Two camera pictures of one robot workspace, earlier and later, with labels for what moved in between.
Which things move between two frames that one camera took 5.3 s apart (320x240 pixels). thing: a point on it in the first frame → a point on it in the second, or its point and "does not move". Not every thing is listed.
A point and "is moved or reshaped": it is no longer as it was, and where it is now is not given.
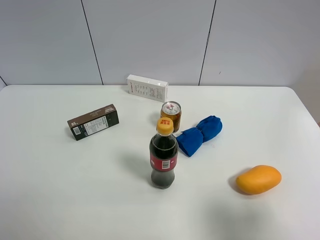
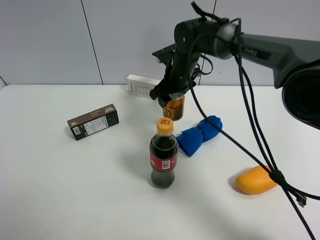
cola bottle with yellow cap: [163, 154] does not move
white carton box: [148, 88] does not move
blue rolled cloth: [191, 141] does not move
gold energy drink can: [172, 109] is moved or reshaped
